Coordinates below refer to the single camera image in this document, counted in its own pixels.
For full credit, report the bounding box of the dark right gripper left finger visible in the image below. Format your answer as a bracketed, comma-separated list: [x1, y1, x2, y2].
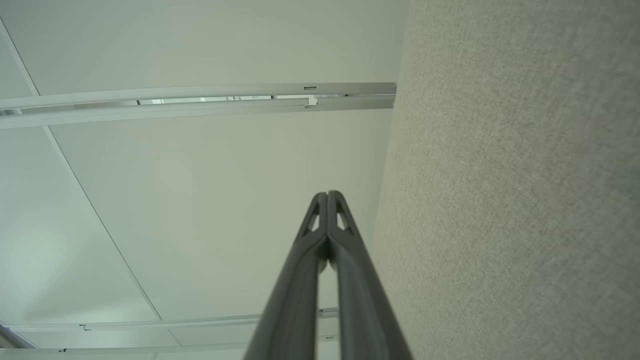
[243, 192, 329, 360]

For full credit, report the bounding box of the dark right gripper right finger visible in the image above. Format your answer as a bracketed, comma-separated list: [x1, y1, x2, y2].
[328, 190, 413, 360]

